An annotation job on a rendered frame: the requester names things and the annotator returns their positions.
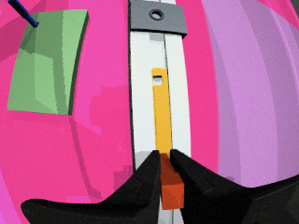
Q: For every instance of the grey slotted aluminum rail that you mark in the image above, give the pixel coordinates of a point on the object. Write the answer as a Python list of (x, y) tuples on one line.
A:
[(155, 32)]

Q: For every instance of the blue pin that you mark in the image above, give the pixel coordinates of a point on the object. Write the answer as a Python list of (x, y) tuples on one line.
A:
[(22, 11)]

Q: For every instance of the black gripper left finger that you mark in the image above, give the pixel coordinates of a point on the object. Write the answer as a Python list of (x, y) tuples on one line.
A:
[(136, 202)]

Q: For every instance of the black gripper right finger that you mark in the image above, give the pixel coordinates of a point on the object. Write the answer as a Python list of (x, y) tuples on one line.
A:
[(213, 199)]

